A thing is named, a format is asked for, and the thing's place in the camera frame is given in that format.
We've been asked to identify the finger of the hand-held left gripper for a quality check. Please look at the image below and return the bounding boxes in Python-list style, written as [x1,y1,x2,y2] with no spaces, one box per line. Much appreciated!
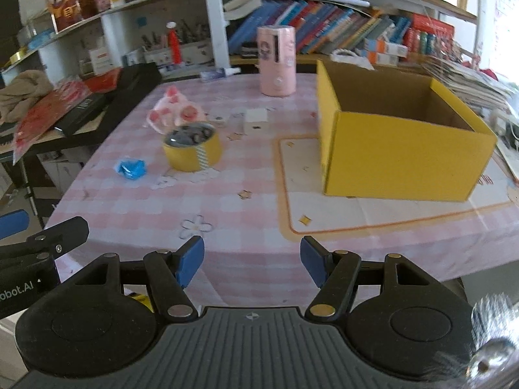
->
[0,217,90,262]
[0,210,30,241]

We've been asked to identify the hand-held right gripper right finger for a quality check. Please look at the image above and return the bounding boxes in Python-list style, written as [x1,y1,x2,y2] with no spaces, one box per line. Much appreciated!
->
[300,235,439,320]

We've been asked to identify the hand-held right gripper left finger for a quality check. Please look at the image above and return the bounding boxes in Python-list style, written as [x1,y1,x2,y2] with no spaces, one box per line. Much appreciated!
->
[75,235,205,321]

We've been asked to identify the pink plush toy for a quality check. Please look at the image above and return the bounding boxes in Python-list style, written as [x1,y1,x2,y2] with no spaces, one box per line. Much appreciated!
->
[146,86,205,134]

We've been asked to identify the pink checkered tablecloth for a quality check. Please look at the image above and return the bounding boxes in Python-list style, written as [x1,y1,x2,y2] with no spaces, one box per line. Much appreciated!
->
[44,71,519,309]

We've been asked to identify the white mat orange border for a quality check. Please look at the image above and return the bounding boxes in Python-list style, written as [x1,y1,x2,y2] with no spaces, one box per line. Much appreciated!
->
[277,136,519,236]

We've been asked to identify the blue crumpled wrapper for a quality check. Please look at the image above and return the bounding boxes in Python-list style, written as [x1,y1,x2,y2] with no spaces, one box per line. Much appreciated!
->
[115,156,147,181]

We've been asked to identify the yellow tape roll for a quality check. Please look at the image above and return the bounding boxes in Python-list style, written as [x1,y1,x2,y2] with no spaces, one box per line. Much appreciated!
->
[163,123,223,172]

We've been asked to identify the red plastic packet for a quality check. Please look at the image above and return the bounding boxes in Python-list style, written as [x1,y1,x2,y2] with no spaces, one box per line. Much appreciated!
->
[12,81,96,165]

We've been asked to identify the black box white print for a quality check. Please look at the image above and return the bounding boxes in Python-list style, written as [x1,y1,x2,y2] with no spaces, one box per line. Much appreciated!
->
[54,93,108,136]

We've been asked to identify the yellow cardboard box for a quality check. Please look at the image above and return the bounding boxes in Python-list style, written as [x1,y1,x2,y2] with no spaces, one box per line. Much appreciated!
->
[316,60,499,202]

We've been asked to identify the beige cloth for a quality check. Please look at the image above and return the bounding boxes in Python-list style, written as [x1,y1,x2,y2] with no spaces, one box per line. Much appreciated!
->
[0,70,55,124]

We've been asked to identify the small white box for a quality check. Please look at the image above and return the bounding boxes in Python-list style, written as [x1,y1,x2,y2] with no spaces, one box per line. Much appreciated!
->
[243,108,269,134]

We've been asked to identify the flat red envelope pack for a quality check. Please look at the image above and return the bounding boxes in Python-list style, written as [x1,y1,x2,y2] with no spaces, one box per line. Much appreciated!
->
[83,68,122,94]

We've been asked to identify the black electric piano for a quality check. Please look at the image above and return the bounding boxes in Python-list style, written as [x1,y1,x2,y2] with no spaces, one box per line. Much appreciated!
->
[0,63,163,163]

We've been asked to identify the white box red label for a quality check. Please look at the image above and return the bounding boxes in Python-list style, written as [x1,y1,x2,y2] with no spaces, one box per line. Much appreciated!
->
[88,46,114,76]

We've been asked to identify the pink box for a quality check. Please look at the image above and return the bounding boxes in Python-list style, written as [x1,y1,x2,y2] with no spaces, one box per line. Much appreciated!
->
[257,25,297,97]

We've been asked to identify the small spray bottle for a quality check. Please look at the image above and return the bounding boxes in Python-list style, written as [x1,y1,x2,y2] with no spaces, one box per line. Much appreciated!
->
[200,68,241,82]

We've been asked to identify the white pen holder box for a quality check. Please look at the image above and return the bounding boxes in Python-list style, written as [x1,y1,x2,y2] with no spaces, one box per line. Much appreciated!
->
[178,42,213,65]
[144,46,179,65]

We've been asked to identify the white plastic bag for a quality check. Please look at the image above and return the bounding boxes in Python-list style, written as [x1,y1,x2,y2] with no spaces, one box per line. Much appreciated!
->
[330,49,376,69]

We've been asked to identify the red tassel ornament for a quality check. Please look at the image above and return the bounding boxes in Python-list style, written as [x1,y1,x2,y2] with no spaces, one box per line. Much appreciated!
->
[167,21,182,65]

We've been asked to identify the white orange medicine boxes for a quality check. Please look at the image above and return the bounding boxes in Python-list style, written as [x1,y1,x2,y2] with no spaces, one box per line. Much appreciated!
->
[363,38,408,67]

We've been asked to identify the fortune figure paper box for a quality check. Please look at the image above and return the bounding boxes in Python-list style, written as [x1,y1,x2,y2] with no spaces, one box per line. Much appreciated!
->
[44,0,98,35]

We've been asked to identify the white wooden bookshelf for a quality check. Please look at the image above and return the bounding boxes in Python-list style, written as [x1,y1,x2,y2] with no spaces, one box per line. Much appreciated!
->
[0,0,487,76]

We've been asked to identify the stack of newspapers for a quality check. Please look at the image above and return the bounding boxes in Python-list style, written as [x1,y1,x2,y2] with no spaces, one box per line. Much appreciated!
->
[422,54,519,118]

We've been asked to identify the row of colourful books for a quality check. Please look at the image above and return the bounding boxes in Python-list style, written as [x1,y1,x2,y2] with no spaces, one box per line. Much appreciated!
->
[227,0,410,55]

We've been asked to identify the red flat box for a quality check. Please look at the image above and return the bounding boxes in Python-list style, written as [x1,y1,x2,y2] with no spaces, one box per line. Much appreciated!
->
[409,13,455,49]

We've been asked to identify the stack of lying books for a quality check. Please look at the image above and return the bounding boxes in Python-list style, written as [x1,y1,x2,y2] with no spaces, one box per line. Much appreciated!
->
[222,0,268,20]

